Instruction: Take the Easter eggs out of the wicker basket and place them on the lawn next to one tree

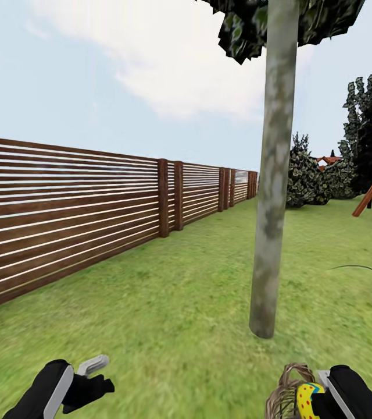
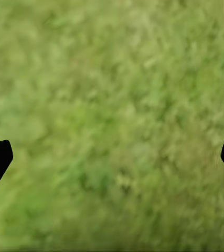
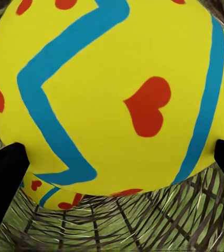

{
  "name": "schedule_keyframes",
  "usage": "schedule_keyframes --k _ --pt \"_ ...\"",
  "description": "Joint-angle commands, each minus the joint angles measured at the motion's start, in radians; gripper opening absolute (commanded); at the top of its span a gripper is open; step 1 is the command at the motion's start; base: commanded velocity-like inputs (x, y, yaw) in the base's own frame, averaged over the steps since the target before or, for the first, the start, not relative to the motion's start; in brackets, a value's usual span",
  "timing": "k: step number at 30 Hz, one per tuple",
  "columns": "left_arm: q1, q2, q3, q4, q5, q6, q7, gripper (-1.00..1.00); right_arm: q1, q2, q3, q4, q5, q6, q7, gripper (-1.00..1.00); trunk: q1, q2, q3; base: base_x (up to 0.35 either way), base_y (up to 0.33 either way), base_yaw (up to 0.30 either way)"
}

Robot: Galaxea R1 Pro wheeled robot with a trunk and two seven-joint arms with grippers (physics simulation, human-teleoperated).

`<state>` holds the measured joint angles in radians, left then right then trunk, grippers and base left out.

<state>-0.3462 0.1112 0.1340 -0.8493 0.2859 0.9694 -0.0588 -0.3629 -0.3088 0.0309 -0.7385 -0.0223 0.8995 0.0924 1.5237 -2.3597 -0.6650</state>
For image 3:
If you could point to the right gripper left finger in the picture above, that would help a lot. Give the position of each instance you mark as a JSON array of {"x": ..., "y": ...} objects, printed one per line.
[{"x": 13, "y": 166}]

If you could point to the wicker basket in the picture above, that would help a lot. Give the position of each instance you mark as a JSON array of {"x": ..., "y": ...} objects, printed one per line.
[{"x": 216, "y": 8}]

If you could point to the easter egg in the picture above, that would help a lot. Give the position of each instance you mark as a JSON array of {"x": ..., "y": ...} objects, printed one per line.
[
  {"x": 47, "y": 195},
  {"x": 112, "y": 97}
]

